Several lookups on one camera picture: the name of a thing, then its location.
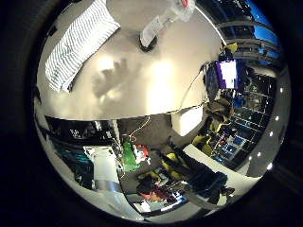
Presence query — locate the thin white cable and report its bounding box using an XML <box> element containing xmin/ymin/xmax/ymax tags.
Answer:
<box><xmin>171</xmin><ymin>62</ymin><xmax>211</xmax><ymax>114</ymax></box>

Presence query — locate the monitor with purple screen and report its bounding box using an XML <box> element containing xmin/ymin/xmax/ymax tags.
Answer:
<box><xmin>216</xmin><ymin>59</ymin><xmax>240</xmax><ymax>90</ymax></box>

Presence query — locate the red and white bag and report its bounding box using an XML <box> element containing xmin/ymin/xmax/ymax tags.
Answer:
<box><xmin>134</xmin><ymin>143</ymin><xmax>150</xmax><ymax>165</ymax></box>

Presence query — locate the blue window panel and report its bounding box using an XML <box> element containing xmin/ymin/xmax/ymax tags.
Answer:
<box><xmin>247</xmin><ymin>1</ymin><xmax>280</xmax><ymax>48</ymax></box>

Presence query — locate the black tripod equipment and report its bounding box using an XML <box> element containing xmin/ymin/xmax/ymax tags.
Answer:
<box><xmin>159</xmin><ymin>143</ymin><xmax>236</xmax><ymax>206</ymax></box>

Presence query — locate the dark storage shelf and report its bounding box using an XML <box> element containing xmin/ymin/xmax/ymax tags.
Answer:
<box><xmin>217</xmin><ymin>74</ymin><xmax>277</xmax><ymax>169</ymax></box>

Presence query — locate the white grey striped cloth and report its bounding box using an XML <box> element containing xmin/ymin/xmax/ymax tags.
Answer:
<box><xmin>45</xmin><ymin>0</ymin><xmax>121</xmax><ymax>94</ymax></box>

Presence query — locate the white box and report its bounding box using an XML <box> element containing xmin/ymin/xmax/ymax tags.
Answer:
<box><xmin>169</xmin><ymin>105</ymin><xmax>205</xmax><ymax>137</ymax></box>

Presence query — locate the green bag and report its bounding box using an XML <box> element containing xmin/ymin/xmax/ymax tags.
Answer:
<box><xmin>122</xmin><ymin>141</ymin><xmax>140</xmax><ymax>171</ymax></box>

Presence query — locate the white cabinet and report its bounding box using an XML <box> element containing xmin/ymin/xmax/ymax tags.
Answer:
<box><xmin>83</xmin><ymin>145</ymin><xmax>122</xmax><ymax>192</ymax></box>

